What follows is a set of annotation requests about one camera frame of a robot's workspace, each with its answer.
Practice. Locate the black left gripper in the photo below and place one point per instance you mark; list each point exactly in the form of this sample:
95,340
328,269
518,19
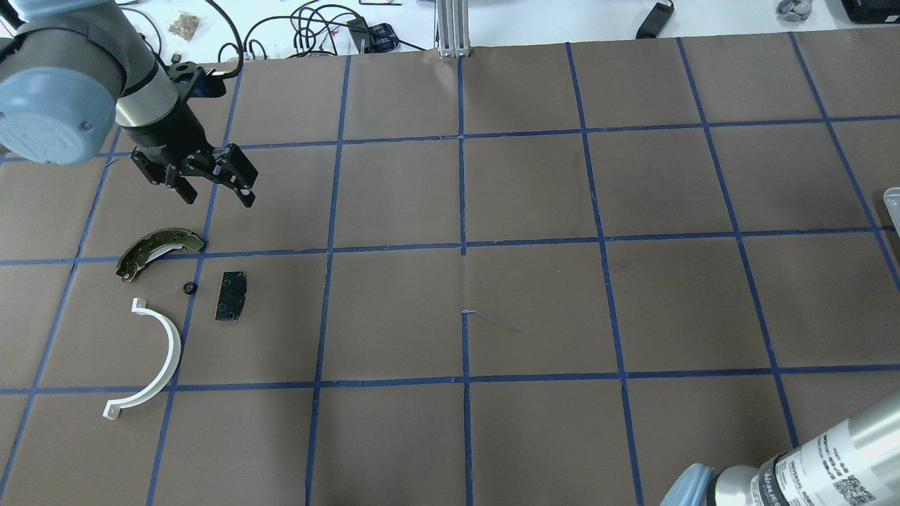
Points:
171,132

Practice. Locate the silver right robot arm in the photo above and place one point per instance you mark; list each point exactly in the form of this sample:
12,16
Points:
856,462

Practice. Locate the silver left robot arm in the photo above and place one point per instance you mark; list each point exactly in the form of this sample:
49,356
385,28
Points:
72,70

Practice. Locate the silver ribbed metal tray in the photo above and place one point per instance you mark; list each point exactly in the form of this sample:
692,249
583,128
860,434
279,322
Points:
891,202

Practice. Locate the green curved brake shoe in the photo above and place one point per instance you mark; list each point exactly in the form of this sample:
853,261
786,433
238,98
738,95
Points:
151,247

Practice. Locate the black brake pad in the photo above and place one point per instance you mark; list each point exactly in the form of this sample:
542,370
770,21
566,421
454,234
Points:
231,299

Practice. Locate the small bag of screws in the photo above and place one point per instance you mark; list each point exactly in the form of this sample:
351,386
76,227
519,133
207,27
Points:
184,26

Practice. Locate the black power brick right table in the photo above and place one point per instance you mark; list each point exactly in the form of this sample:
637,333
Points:
656,20

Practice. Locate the white curved plastic bracket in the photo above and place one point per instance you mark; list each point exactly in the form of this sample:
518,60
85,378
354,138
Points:
164,362

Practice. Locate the aluminium frame post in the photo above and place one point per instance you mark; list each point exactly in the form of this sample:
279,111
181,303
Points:
452,28

